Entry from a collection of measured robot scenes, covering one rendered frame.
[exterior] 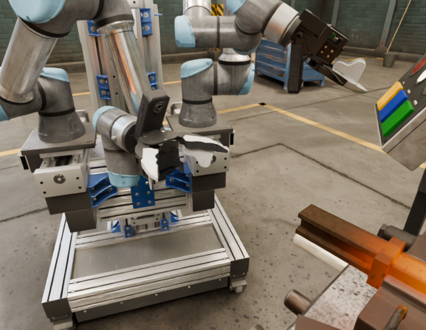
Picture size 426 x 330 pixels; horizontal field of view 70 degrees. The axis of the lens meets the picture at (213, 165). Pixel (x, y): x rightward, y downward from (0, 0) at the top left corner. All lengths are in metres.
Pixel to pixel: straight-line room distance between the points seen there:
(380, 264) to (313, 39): 0.51
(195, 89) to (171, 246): 0.76
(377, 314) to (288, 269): 1.42
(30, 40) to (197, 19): 0.38
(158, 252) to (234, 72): 0.87
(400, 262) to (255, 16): 0.55
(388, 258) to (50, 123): 1.02
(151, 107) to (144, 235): 1.08
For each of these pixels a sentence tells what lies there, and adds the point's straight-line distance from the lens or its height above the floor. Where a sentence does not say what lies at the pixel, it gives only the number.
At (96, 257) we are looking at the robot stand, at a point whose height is 0.21.
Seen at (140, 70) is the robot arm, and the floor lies 1.08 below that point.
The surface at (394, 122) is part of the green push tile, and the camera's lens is 0.75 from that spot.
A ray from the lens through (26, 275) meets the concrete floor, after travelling 1.91.
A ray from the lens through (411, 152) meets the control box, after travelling 0.73.
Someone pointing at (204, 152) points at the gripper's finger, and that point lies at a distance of 0.58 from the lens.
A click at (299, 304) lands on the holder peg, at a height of 0.88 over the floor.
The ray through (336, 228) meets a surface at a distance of 0.36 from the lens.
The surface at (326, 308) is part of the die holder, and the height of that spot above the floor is 0.91.
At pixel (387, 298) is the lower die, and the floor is 0.99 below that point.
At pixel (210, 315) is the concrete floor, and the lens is 1.51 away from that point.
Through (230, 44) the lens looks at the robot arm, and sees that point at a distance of 0.82.
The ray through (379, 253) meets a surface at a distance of 0.34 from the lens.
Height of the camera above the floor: 1.23
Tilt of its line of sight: 28 degrees down
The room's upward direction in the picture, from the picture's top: straight up
